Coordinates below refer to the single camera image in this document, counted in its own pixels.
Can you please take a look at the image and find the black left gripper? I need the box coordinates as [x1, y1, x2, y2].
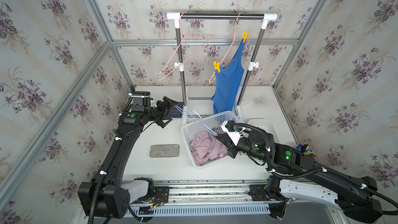
[143, 95, 177, 127]

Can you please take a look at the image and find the pink tank top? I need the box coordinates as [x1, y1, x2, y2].
[189, 131, 228, 167]

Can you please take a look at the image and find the light blue wire hanger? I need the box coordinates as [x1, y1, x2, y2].
[180, 109, 217, 136]

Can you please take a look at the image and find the pink wire hanger striped top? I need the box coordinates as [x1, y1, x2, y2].
[156, 12, 215, 84]

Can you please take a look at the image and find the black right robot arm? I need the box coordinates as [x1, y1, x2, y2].
[216, 120, 398, 224]

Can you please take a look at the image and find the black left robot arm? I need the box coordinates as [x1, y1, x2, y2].
[78, 91, 178, 224]

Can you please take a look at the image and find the blue tank top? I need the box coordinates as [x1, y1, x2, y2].
[211, 40, 246, 114]

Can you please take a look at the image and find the white perforated plastic basket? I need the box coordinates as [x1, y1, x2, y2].
[181, 111, 241, 170]

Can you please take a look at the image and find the white plastic tray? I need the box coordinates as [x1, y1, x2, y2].
[248, 119, 279, 143]

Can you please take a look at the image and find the grey rectangular sponge pad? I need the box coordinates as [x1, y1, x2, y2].
[149, 144, 180, 158]

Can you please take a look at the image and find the yellow lower clothespin blue top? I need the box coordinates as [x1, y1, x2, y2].
[213, 61, 221, 73]

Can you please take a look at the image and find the yellow clothespin blue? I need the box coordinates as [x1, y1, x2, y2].
[242, 30, 249, 43]
[213, 61, 221, 73]

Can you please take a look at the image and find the pink pen cup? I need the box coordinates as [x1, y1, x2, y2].
[296, 144, 316, 160]

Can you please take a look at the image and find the white metal clothes rack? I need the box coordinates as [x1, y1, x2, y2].
[165, 12, 278, 117]

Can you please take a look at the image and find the yellow upper clothespin blue top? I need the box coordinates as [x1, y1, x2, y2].
[242, 30, 249, 43]

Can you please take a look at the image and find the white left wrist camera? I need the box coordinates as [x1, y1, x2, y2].
[129, 91, 155, 107]

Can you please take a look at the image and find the pink wire hanger blue top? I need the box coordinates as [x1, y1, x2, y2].
[209, 12, 243, 85]

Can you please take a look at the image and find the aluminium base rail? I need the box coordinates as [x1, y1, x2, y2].
[80, 178, 315, 218]

